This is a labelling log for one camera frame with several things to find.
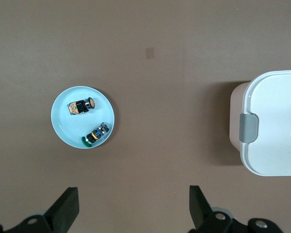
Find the orange push button switch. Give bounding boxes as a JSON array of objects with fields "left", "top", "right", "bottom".
[{"left": 67, "top": 96, "right": 96, "bottom": 116}]

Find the green push button switch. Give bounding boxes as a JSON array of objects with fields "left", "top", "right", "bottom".
[{"left": 81, "top": 122, "right": 110, "bottom": 148}]

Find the light blue round plate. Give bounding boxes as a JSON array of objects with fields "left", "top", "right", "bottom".
[{"left": 50, "top": 85, "right": 116, "bottom": 149}]

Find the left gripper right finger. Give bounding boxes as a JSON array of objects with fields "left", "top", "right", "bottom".
[{"left": 188, "top": 185, "right": 286, "bottom": 233}]

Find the white lidded container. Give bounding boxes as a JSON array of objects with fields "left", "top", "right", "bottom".
[{"left": 229, "top": 69, "right": 291, "bottom": 177}]

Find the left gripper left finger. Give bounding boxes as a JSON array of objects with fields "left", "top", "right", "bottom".
[{"left": 0, "top": 186, "right": 80, "bottom": 233}]

